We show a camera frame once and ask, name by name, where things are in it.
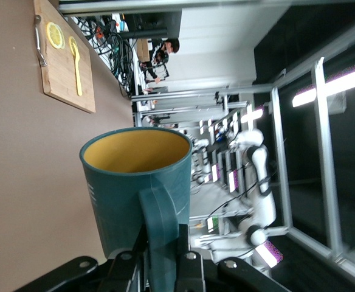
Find brown table cover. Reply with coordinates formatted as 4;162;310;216
0;0;136;292

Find tangled black cables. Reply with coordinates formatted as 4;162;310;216
74;15;134;97

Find aluminium frame post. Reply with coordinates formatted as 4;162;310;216
270;86;292;229
314;57;345;259

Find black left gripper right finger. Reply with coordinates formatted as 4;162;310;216
174;224;291;292

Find person in dark clothing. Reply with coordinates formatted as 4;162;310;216
139;38;181;85

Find teal mug yellow inside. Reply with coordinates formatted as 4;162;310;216
79;127;193;292

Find yellow plastic fork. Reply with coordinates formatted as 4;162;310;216
69;36;83;97

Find bamboo cutting board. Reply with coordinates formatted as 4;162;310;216
33;0;96;114

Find ceiling light strip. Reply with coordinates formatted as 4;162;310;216
292;69;355;108
255;240;284;268
240;108;264;124

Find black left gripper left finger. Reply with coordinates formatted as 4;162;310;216
13;226;150;292

